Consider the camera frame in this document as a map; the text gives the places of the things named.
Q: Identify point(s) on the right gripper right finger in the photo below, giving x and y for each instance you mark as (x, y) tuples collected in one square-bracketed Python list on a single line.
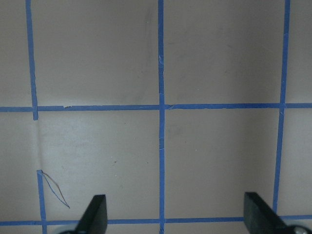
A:
[(259, 218)]

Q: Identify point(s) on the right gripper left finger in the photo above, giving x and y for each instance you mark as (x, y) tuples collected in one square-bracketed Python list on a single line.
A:
[(94, 219)]

